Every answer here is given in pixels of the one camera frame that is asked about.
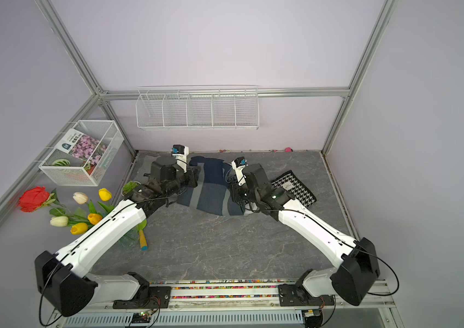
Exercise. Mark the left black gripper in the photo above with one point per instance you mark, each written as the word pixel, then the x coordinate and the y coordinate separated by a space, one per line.
pixel 193 174

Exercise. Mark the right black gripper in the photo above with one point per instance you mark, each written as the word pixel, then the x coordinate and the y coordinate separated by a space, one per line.
pixel 235 189

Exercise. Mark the small houndstooth scarf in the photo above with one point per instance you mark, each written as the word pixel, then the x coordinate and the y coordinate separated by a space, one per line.
pixel 290 182

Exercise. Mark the navy blue striped scarf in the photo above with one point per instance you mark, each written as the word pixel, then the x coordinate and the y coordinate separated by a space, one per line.
pixel 212 194

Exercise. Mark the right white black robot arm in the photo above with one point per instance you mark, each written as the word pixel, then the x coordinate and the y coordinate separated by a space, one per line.
pixel 354 262

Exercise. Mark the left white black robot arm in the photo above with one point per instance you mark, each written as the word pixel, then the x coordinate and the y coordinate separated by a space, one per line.
pixel 64 278

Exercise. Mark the grey folded scarf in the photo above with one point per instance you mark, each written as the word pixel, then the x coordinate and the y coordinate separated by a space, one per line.
pixel 142 167

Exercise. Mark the small potted green plant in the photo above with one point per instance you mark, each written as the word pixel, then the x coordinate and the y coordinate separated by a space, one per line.
pixel 129 186

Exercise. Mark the flower seed packet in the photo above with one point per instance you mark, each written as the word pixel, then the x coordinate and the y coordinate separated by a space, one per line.
pixel 82 146

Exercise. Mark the artificial tulip bouquet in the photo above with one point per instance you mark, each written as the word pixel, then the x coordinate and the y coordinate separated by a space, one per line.
pixel 87 212

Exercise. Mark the red artificial rose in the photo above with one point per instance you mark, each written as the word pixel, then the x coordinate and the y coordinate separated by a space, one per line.
pixel 33 199

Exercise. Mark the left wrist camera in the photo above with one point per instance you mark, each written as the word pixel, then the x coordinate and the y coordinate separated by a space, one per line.
pixel 180 153

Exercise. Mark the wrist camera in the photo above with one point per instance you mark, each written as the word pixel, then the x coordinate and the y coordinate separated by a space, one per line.
pixel 238 165
pixel 180 153

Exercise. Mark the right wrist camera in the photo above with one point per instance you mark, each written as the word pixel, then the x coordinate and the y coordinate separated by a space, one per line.
pixel 238 165

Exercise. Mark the white wire wall shelf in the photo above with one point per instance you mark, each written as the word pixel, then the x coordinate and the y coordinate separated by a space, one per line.
pixel 225 107

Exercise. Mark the white wire side basket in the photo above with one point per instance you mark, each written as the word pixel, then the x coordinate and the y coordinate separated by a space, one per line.
pixel 65 170

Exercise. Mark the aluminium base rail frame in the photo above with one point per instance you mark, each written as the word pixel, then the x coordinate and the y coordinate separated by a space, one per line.
pixel 236 303

